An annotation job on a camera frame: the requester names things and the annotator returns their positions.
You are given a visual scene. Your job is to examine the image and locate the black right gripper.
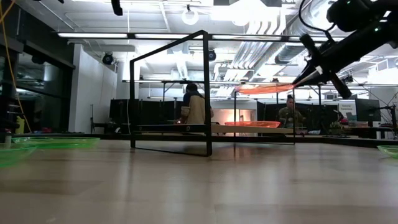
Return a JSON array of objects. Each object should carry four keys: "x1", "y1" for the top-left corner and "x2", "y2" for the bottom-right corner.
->
[{"x1": 292, "y1": 33, "x2": 358, "y2": 100}]

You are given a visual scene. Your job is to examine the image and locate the orange translucent plastic plate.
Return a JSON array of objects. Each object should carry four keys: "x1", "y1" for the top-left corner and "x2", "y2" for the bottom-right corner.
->
[
  {"x1": 235, "y1": 83, "x2": 295, "y2": 95},
  {"x1": 224, "y1": 120, "x2": 282, "y2": 129}
]

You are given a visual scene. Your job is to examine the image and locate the green translucent plastic plate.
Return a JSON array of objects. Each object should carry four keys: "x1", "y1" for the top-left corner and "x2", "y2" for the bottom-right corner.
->
[
  {"x1": 377, "y1": 144, "x2": 398, "y2": 160},
  {"x1": 0, "y1": 144, "x2": 39, "y2": 168},
  {"x1": 11, "y1": 136, "x2": 101, "y2": 149}
]

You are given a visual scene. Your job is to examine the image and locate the person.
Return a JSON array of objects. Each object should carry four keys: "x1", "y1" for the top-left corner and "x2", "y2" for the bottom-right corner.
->
[
  {"x1": 277, "y1": 94, "x2": 306, "y2": 128},
  {"x1": 180, "y1": 82, "x2": 215, "y2": 125}
]

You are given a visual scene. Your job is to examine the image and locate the small potted plant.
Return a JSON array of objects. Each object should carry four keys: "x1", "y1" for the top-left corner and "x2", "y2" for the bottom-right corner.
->
[{"x1": 329, "y1": 121, "x2": 343, "y2": 135}]

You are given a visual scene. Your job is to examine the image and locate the black flat monitor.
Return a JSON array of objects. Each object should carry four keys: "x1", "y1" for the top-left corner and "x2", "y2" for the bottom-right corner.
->
[{"x1": 354, "y1": 98, "x2": 382, "y2": 123}]

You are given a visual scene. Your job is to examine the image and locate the black aluminium table frame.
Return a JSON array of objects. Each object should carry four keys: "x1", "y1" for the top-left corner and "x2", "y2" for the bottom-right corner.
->
[{"x1": 0, "y1": 132, "x2": 398, "y2": 149}]

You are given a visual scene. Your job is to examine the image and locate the wooden shelf with black frame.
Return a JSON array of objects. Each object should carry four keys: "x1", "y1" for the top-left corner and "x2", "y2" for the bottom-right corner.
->
[{"x1": 129, "y1": 29, "x2": 296, "y2": 157}]

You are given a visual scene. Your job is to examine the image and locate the white ring ceiling lamp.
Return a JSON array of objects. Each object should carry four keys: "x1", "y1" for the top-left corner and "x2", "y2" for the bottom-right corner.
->
[{"x1": 181, "y1": 7, "x2": 200, "y2": 26}]

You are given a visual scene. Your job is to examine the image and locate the black overhead bracket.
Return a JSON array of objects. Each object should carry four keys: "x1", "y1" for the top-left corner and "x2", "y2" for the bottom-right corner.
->
[{"x1": 110, "y1": 0, "x2": 124, "y2": 16}]

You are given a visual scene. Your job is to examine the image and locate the yellow cable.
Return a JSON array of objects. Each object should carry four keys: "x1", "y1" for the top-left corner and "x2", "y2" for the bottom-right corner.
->
[{"x1": 0, "y1": 0, "x2": 32, "y2": 134}]

